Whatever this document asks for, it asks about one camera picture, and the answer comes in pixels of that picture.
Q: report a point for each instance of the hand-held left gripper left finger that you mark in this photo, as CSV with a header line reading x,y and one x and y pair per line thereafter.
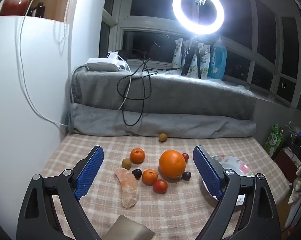
x,y
89,170

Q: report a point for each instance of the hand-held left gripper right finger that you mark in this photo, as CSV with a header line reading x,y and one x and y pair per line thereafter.
x,y
207,171

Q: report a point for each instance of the dark plum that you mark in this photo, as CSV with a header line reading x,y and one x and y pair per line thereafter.
x,y
186,175
136,173

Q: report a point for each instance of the small red cherry tomato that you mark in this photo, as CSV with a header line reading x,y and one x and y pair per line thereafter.
x,y
185,157

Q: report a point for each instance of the floral ceramic plate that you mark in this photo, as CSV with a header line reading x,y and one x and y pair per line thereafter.
x,y
236,166

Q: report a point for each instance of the large orange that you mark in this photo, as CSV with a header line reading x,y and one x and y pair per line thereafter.
x,y
172,164

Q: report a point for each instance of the small brown kiwi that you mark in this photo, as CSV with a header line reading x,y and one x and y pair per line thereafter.
x,y
126,163

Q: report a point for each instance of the peeled pomelo segment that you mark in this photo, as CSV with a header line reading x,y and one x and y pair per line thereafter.
x,y
128,188

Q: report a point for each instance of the mandarin with stem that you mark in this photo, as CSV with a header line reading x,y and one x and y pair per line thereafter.
x,y
137,155

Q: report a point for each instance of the small mandarin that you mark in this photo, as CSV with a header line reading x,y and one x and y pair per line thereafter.
x,y
149,176

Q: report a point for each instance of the plaid bed sheet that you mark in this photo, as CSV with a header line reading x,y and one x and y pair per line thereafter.
x,y
108,145

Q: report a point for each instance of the round brown longan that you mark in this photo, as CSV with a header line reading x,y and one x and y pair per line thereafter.
x,y
162,137

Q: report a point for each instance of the tan flat pad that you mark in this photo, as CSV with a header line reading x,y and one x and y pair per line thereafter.
x,y
131,229

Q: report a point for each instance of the green packet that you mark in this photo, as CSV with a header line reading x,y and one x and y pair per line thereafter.
x,y
273,138

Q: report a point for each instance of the grey fleece blanket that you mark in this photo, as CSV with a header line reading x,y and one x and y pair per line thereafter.
x,y
165,105

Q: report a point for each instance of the white cabinet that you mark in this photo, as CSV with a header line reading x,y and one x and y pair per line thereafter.
x,y
20,117

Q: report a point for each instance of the white power adapter box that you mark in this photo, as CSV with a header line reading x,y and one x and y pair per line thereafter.
x,y
103,63

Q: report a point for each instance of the blue detergent bottle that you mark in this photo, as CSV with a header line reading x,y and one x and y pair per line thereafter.
x,y
217,60

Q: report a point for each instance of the dark glass bottle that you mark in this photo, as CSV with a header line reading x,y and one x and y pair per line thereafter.
x,y
39,9

